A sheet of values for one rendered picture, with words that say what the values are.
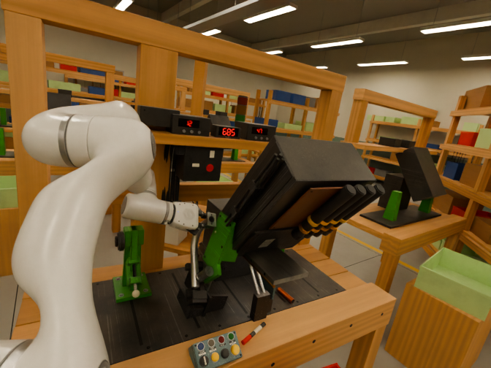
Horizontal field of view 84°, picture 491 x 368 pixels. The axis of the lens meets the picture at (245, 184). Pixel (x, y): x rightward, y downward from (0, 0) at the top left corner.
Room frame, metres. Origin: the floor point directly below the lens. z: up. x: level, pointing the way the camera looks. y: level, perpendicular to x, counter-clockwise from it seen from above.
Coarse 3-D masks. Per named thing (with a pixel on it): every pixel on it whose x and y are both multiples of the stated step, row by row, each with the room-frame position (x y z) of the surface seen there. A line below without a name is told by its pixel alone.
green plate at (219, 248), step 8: (224, 216) 0.97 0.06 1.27; (216, 224) 0.99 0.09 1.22; (224, 224) 0.95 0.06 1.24; (232, 224) 0.91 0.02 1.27; (216, 232) 0.97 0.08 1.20; (224, 232) 0.93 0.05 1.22; (232, 232) 0.93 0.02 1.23; (216, 240) 0.95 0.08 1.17; (224, 240) 0.91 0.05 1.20; (208, 248) 0.97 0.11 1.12; (216, 248) 0.93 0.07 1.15; (224, 248) 0.90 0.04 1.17; (208, 256) 0.95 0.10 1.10; (216, 256) 0.91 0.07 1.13; (224, 256) 0.92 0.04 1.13; (232, 256) 0.93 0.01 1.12; (208, 264) 0.93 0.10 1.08
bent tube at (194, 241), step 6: (210, 216) 1.00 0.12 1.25; (204, 222) 1.00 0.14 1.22; (210, 222) 0.98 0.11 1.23; (198, 234) 1.02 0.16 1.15; (192, 240) 1.02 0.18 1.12; (198, 240) 1.03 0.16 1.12; (192, 246) 1.00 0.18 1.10; (192, 252) 0.99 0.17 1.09; (192, 258) 0.97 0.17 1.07; (192, 264) 0.95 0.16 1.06; (198, 264) 0.96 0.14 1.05; (192, 270) 0.93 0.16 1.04; (198, 270) 0.94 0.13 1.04; (192, 276) 0.92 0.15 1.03; (192, 282) 0.90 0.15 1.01; (198, 282) 0.91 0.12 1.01
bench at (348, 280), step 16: (176, 256) 1.28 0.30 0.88; (304, 256) 1.48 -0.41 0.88; (320, 256) 1.51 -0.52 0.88; (96, 272) 1.05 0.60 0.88; (112, 272) 1.07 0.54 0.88; (336, 272) 1.35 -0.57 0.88; (32, 304) 0.82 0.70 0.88; (32, 320) 0.75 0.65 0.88; (16, 336) 0.68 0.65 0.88; (32, 336) 0.69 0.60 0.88; (368, 336) 1.13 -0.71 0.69; (352, 352) 1.18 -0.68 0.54; (368, 352) 1.12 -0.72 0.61
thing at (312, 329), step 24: (360, 288) 1.20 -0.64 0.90; (288, 312) 0.95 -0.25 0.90; (312, 312) 0.97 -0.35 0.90; (336, 312) 1.00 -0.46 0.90; (360, 312) 1.02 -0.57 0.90; (384, 312) 1.12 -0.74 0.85; (216, 336) 0.78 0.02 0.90; (240, 336) 0.79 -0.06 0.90; (264, 336) 0.81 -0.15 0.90; (288, 336) 0.83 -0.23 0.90; (312, 336) 0.86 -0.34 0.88; (336, 336) 0.94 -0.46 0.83; (360, 336) 1.04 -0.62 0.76; (144, 360) 0.65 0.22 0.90; (168, 360) 0.66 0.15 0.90; (240, 360) 0.70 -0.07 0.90; (264, 360) 0.75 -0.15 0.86; (288, 360) 0.81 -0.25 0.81
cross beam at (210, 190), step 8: (184, 184) 1.29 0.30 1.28; (192, 184) 1.32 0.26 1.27; (200, 184) 1.34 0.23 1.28; (208, 184) 1.36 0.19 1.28; (216, 184) 1.38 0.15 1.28; (224, 184) 1.41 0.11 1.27; (232, 184) 1.43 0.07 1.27; (128, 192) 1.15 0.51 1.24; (184, 192) 1.29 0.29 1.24; (192, 192) 1.31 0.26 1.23; (200, 192) 1.33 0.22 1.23; (208, 192) 1.36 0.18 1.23; (216, 192) 1.38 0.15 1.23; (224, 192) 1.41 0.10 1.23; (232, 192) 1.43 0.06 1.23; (120, 200) 1.13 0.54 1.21; (184, 200) 1.29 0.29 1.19; (192, 200) 1.31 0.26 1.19; (200, 200) 1.33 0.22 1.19
